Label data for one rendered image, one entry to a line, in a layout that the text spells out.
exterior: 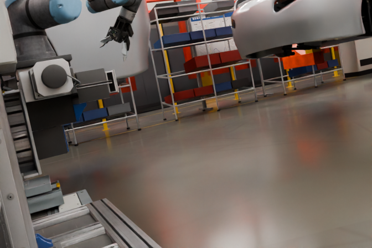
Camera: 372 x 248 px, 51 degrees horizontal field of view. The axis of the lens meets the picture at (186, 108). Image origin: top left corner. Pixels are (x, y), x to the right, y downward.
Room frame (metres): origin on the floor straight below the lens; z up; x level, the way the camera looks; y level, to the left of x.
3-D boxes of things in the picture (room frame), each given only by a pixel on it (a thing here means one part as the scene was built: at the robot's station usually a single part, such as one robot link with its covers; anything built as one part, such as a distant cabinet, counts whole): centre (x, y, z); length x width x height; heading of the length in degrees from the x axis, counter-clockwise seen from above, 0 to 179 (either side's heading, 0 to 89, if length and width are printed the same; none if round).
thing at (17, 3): (1.38, 0.48, 0.98); 0.13 x 0.12 x 0.14; 68
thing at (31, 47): (1.39, 0.49, 0.87); 0.15 x 0.15 x 0.10
